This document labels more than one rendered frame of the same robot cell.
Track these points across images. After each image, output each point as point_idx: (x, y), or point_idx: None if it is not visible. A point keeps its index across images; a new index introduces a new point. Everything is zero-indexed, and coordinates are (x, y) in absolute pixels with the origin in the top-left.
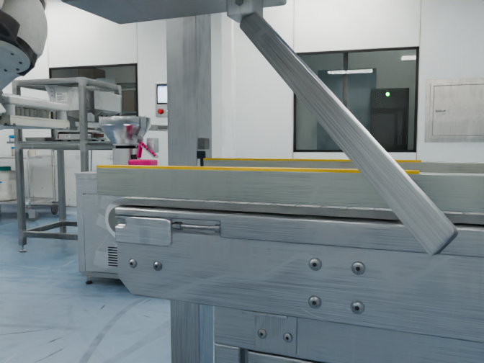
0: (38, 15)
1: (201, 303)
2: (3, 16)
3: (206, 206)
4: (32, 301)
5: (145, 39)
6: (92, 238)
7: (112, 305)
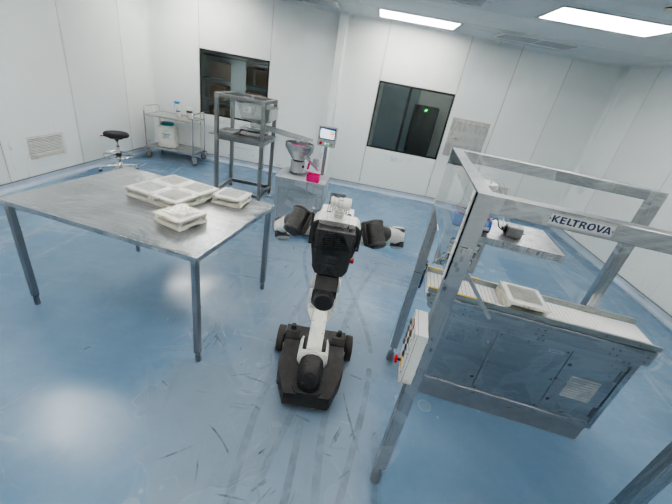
0: None
1: None
2: (403, 243)
3: None
4: (256, 241)
5: (278, 44)
6: (281, 210)
7: (297, 247)
